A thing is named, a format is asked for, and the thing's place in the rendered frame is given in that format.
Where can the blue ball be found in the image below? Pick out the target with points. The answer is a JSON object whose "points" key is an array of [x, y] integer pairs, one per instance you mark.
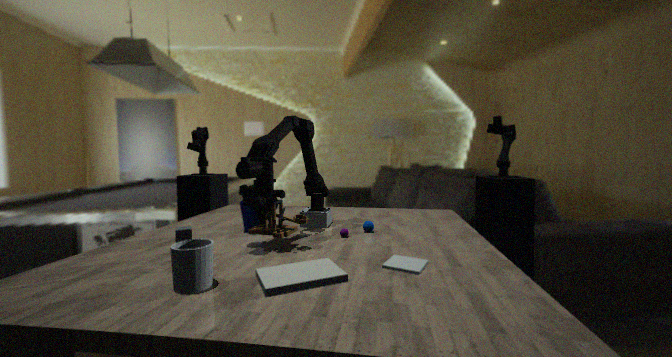
{"points": [[368, 226]]}

